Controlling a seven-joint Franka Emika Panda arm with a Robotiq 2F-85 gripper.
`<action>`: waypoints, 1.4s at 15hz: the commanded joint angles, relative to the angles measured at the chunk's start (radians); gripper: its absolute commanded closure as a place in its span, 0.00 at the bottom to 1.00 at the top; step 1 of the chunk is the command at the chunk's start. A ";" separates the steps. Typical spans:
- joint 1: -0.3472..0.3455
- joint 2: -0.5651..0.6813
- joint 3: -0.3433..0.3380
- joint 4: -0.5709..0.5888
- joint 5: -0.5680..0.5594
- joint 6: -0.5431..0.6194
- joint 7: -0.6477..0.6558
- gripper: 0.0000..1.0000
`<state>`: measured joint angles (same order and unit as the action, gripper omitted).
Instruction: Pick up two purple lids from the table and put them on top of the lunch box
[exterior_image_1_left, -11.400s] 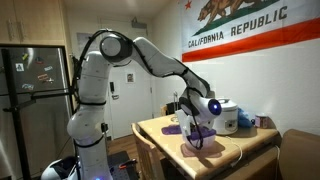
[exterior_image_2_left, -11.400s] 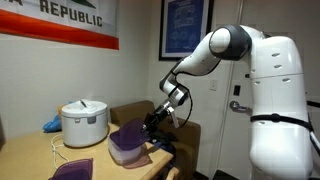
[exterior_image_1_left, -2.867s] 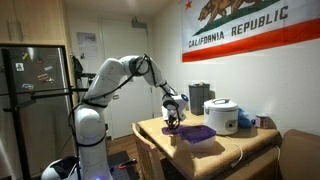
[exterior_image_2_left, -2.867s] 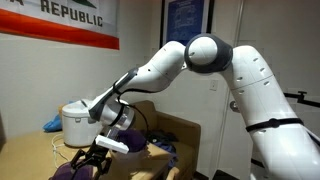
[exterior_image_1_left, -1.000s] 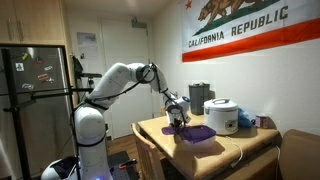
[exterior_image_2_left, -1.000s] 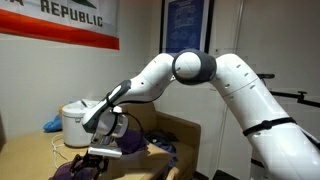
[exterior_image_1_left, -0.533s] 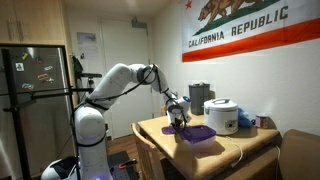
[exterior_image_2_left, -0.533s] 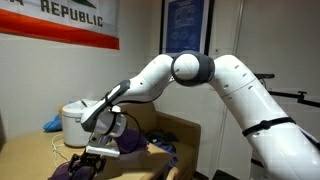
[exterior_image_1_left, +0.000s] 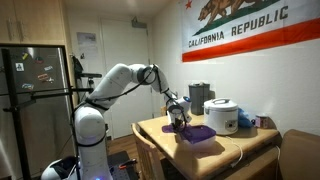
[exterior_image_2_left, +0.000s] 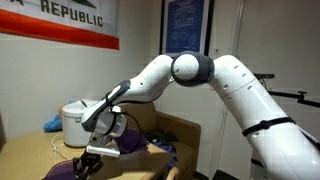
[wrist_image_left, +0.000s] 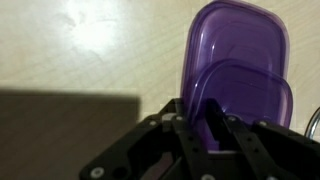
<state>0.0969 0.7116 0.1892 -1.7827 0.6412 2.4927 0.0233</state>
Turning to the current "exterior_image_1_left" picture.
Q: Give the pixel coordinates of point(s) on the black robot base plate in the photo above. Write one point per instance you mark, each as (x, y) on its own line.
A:
(116, 171)

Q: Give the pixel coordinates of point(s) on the blue plastic bag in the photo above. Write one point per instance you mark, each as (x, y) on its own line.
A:
(245, 120)

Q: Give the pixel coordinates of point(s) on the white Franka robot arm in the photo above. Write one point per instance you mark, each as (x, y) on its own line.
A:
(88, 133)

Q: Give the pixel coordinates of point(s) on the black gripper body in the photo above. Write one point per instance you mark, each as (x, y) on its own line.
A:
(177, 116)

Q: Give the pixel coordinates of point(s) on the wooden wall cabinets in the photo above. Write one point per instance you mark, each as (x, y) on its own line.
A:
(40, 20)

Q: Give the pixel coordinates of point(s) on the small white fridge magnet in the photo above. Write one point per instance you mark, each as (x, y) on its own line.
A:
(48, 68)

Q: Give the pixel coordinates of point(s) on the red orange fridge magnet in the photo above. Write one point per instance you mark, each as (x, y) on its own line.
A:
(42, 77)

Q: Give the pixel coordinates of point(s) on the purple cloth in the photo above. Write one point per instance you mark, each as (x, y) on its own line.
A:
(168, 128)
(200, 132)

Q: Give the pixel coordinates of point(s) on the paper sheet on wall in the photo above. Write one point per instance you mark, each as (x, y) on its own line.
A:
(86, 38)

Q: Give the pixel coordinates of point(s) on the white door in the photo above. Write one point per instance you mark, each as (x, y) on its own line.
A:
(130, 113)

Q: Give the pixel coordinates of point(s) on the clear lunch box purple lid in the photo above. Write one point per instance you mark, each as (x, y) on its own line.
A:
(200, 144)

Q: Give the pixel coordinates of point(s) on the brown sofa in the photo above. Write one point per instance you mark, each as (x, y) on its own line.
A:
(300, 156)

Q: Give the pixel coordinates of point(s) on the black hanging bag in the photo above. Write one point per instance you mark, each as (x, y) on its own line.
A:
(77, 66)

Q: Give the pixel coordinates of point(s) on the California Republic flag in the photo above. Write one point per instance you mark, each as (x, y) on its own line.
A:
(250, 46)

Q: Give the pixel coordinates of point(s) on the white and black helmet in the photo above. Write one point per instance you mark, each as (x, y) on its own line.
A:
(55, 170)

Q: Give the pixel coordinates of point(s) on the stainless steel refrigerator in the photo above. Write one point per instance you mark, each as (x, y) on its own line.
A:
(15, 116)
(43, 133)

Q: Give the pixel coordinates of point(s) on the white rice cooker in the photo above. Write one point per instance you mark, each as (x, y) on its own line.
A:
(220, 116)

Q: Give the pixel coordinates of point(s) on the white square fridge magnet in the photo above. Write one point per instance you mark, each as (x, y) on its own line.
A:
(19, 66)

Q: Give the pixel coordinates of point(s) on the blue striped fridge magnet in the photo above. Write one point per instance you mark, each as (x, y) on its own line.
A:
(27, 86)

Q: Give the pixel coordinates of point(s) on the wooden chair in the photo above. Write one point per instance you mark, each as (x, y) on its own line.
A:
(146, 156)
(163, 110)

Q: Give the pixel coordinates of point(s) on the dark grey tall container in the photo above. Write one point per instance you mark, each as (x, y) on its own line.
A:
(199, 100)

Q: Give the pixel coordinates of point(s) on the black stereo camera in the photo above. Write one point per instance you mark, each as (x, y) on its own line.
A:
(90, 75)

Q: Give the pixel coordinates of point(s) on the grey door closer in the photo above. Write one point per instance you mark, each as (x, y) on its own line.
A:
(139, 24)

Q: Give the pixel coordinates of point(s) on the round dark fridge magnet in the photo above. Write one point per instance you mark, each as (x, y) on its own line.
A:
(39, 60)

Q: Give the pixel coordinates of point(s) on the yellow fridge magnet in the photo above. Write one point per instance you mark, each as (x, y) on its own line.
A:
(25, 56)

